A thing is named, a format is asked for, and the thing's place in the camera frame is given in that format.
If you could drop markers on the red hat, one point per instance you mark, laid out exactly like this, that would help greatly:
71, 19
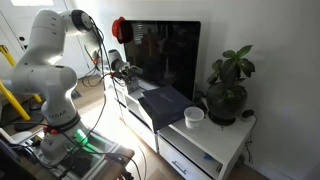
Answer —
118, 30

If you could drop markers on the white tv stand cabinet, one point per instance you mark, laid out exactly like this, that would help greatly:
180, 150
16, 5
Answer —
208, 152

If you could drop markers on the white plastic cup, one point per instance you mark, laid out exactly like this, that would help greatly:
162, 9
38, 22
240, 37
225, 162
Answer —
193, 117

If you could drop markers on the large black television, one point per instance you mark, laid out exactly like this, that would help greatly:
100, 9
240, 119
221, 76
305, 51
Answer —
163, 52

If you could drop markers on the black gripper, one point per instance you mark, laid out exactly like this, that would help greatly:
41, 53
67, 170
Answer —
131, 74

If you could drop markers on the potted green plant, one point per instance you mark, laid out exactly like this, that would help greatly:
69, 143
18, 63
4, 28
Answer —
226, 97

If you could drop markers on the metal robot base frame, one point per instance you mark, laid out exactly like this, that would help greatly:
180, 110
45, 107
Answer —
98, 159

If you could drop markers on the dark navy flat box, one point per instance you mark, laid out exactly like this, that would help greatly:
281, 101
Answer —
164, 105

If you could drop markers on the yellow metal pole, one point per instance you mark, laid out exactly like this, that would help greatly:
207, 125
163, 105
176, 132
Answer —
26, 114

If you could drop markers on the black power adapter with cable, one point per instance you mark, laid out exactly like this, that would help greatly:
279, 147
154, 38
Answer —
250, 114

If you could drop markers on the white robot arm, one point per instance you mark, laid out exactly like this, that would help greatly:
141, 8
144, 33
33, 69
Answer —
38, 72

